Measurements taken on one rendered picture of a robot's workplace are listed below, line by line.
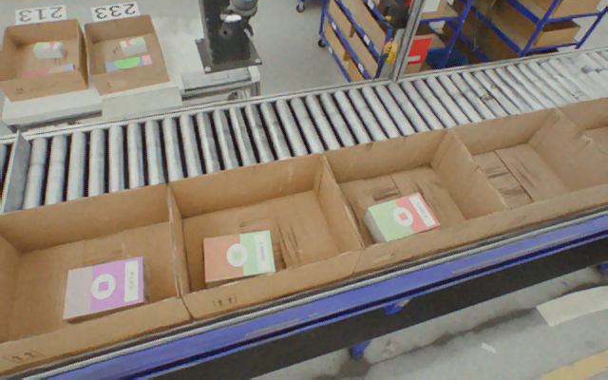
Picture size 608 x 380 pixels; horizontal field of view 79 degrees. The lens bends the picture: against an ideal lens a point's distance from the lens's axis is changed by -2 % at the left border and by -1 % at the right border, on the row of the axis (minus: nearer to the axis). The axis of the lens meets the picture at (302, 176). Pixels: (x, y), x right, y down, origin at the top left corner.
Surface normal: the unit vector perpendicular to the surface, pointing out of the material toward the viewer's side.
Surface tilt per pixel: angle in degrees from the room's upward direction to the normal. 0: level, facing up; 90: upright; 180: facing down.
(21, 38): 89
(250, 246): 0
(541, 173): 0
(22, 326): 1
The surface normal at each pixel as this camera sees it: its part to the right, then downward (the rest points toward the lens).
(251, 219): 0.07, -0.61
